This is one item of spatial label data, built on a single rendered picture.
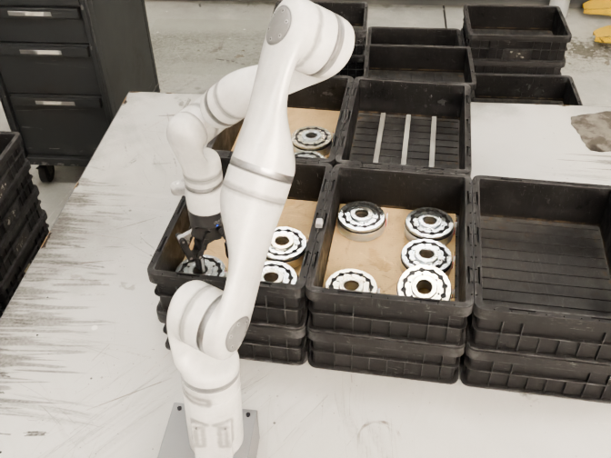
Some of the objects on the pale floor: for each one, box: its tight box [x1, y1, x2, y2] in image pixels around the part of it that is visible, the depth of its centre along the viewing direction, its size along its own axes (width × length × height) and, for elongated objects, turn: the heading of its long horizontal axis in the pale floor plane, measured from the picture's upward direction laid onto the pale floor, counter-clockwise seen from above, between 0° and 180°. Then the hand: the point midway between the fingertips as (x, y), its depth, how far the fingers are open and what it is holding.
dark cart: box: [0, 0, 160, 183], centre depth 298 cm, size 60×45×90 cm
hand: (215, 258), depth 141 cm, fingers open, 5 cm apart
